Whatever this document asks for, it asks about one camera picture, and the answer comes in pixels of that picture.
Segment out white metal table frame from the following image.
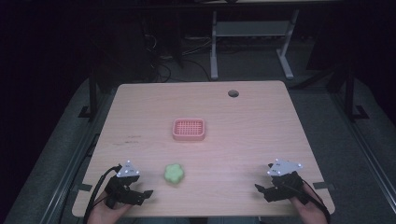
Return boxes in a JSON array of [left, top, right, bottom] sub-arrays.
[[209, 8, 301, 82]]

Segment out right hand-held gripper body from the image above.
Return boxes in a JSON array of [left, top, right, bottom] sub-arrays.
[[265, 158, 310, 205]]

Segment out black metal stand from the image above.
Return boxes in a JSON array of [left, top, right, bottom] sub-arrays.
[[78, 62, 108, 119], [340, 60, 371, 123]]

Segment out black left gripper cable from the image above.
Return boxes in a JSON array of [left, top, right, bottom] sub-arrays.
[[82, 164, 123, 224]]

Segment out person's left hand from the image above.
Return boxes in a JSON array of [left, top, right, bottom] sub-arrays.
[[87, 190, 134, 224]]

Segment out tangle of black floor cables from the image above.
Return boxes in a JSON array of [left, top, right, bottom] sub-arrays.
[[141, 32, 214, 84]]

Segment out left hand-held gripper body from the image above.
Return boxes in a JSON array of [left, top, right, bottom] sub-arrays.
[[104, 160, 145, 209]]

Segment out person's right hand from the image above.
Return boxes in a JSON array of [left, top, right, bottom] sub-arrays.
[[289, 182, 329, 224]]

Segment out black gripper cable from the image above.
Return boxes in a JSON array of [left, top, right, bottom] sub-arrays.
[[279, 181, 332, 224], [82, 164, 123, 224]]

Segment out grey floor rail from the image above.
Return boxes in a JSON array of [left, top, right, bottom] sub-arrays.
[[38, 90, 115, 224], [326, 90, 396, 203]]

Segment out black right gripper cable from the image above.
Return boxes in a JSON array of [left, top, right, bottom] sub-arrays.
[[279, 181, 332, 224]]

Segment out grey tape strip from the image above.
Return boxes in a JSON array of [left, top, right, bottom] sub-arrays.
[[71, 183, 93, 193], [312, 181, 336, 191]]

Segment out green flower-shaped soap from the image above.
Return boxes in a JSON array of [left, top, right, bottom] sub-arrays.
[[163, 162, 186, 185]]

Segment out pink slotted soap dish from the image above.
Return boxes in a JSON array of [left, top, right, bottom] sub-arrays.
[[172, 118, 206, 142]]

